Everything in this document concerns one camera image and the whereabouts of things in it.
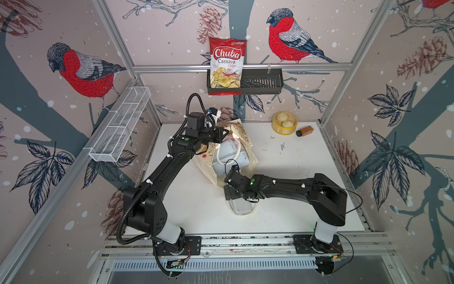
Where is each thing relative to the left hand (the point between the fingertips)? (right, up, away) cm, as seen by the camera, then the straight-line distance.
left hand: (231, 128), depth 78 cm
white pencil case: (+5, -37, +2) cm, 37 cm away
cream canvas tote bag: (+3, -12, +10) cm, 16 cm away
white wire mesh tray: (-50, -8, -8) cm, 52 cm away
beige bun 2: (+36, +4, +33) cm, 49 cm away
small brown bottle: (+48, 0, +33) cm, 58 cm away
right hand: (+1, -31, +8) cm, 32 cm away
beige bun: (+34, +10, +38) cm, 52 cm away
